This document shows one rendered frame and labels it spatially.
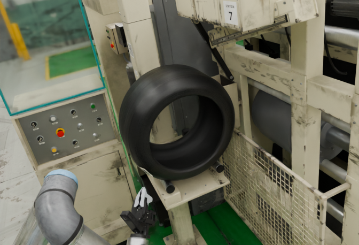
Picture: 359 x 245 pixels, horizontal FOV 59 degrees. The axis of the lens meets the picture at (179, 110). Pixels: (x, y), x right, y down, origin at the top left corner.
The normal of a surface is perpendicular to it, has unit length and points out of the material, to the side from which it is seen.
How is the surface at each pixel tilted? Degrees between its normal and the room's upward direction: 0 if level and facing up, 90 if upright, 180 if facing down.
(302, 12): 72
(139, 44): 90
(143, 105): 57
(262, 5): 90
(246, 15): 90
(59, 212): 41
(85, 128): 90
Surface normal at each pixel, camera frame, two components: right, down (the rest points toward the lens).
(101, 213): 0.39, 0.33
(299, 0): 0.31, 0.06
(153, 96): -0.17, -0.23
